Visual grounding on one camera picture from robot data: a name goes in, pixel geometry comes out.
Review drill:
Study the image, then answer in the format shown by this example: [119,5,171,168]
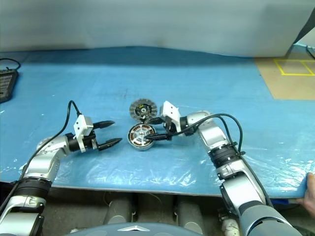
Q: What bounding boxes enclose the black box device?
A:
[0,69,19,103]

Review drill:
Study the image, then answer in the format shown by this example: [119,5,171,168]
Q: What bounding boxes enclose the thin black device cable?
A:
[0,58,22,72]

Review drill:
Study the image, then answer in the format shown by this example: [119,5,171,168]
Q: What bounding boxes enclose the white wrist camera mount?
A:
[73,115,94,152]
[159,100,182,133]

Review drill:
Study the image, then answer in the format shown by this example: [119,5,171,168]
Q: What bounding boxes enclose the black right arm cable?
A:
[172,113,274,207]

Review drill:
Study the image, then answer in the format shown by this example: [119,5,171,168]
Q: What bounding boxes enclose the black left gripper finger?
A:
[92,120,116,130]
[97,138,123,151]

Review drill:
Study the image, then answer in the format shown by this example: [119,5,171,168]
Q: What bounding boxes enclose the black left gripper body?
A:
[82,134,99,151]

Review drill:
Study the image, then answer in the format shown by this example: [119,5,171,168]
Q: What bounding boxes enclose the black motor rotor wheel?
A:
[128,124,155,146]

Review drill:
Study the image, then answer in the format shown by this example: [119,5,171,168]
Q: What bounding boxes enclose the black slanted bar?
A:
[292,16,315,46]

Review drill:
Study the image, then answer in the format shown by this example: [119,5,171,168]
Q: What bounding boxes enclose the grey rounded cylinder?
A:
[104,199,133,224]
[177,196,205,231]

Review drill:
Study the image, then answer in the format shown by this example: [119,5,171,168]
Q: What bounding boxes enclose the grey robot torso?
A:
[63,222,205,236]

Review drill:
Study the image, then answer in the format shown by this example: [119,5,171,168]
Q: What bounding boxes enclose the silver motor end cap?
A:
[129,98,157,121]

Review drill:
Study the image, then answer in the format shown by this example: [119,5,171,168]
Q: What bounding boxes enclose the blue foam table mat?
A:
[0,46,315,199]

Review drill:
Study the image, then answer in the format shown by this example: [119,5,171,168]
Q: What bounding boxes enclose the motor stator with copper windings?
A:
[126,123,156,152]

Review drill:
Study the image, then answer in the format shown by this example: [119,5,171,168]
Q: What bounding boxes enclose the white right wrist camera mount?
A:
[159,100,182,133]

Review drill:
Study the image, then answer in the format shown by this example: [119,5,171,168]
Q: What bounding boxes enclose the white backdrop board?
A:
[0,0,315,59]

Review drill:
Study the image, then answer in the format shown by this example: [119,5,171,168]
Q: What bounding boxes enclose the person's bare hand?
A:
[296,173,315,211]

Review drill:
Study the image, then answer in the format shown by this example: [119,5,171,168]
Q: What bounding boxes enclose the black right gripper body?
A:
[162,118,178,142]

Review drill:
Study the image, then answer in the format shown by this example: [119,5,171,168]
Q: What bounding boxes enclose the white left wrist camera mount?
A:
[73,115,94,152]

